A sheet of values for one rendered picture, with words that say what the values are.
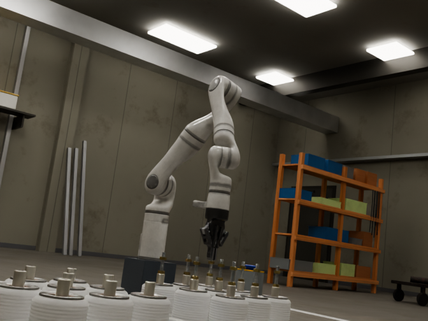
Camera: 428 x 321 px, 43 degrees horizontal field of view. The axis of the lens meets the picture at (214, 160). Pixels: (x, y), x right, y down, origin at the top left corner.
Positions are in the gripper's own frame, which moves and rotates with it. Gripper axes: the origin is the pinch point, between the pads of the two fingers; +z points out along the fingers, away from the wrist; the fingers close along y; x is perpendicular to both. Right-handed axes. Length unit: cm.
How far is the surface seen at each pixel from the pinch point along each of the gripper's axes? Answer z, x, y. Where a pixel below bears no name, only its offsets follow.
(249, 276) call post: 5.6, -6.3, 13.9
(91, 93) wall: -274, 724, 522
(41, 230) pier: 1, 722, 462
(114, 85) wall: -307, 712, 568
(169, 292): 11.4, -5.3, -24.6
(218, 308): 12.7, -24.3, -27.8
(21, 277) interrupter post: 8, -15, -78
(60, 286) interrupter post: 8, -27, -78
